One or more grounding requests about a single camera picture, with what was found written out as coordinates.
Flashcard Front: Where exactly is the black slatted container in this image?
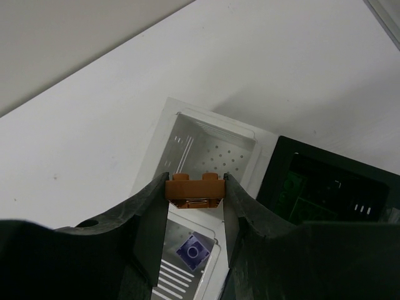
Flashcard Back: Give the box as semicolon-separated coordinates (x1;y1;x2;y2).
256;136;399;224

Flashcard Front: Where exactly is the brown small lego brick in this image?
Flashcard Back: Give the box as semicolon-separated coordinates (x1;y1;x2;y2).
165;172;226;209

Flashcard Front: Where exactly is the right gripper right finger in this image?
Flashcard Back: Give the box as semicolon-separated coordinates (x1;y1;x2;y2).
223;174;399;299

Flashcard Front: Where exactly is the purple square lego brick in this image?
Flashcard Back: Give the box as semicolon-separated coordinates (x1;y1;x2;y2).
176;232;213;271

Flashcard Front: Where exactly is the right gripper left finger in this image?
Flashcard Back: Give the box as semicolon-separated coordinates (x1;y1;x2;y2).
1;172;169;299

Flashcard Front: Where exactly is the white slatted container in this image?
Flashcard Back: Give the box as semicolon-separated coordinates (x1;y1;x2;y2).
132;98;278;299

